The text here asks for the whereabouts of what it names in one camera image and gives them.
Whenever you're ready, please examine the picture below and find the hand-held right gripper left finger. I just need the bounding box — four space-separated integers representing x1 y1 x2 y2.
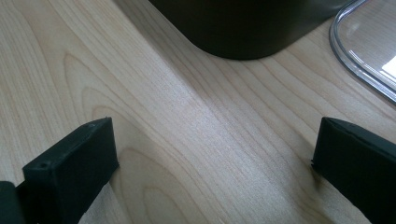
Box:
17 117 120 224

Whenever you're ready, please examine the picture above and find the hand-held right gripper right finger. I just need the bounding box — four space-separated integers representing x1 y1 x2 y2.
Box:
311 117 396 224

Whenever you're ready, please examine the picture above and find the clear plastic lid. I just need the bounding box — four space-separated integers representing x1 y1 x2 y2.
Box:
329 0 396 105

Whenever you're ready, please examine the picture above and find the black container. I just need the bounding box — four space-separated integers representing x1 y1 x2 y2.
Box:
148 0 354 61

